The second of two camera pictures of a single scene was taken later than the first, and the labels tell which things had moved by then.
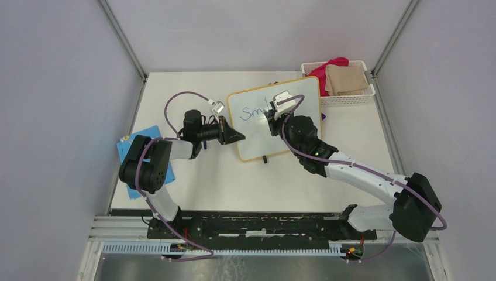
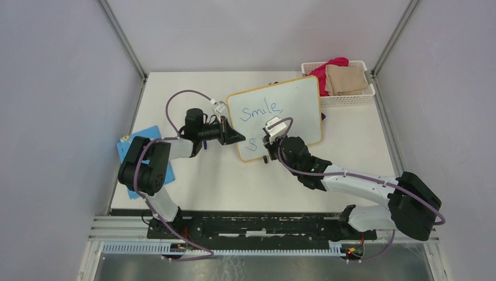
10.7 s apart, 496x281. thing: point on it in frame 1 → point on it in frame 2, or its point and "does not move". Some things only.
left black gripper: x=226 y=134 does not move
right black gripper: x=273 y=122 → x=271 y=146
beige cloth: x=345 y=80 does not move
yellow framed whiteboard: x=245 y=113 does not move
